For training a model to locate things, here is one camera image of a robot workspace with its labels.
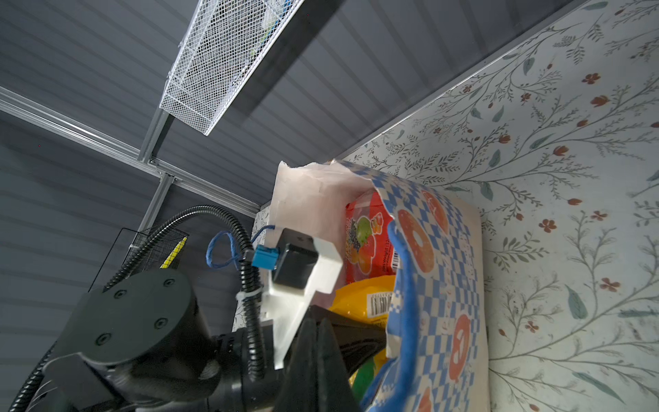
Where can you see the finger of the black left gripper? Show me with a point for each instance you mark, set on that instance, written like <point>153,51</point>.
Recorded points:
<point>357,341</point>

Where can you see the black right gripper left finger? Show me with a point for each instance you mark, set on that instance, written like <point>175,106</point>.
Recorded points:
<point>299,388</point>

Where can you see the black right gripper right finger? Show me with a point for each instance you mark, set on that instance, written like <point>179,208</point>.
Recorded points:
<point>334,393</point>

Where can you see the white blue checkered paper bag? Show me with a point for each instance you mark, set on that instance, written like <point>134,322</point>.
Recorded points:
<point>435,357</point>

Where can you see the red fruit gummy bag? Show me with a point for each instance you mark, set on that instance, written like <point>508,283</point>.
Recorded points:
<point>368,252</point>

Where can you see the yellow gummy bag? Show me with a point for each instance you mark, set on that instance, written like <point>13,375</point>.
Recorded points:
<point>367,301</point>

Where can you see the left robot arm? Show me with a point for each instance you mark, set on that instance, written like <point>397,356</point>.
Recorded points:
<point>145,346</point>

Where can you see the yellow green marker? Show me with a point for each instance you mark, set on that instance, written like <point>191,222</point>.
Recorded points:
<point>174,254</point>

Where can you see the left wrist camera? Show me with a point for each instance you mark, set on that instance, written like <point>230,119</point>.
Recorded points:
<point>296,268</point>

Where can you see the black wire basket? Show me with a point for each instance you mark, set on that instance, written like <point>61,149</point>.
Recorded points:
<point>126,243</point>

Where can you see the white wire mesh basket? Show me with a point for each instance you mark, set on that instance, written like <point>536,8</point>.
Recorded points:
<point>223,46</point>

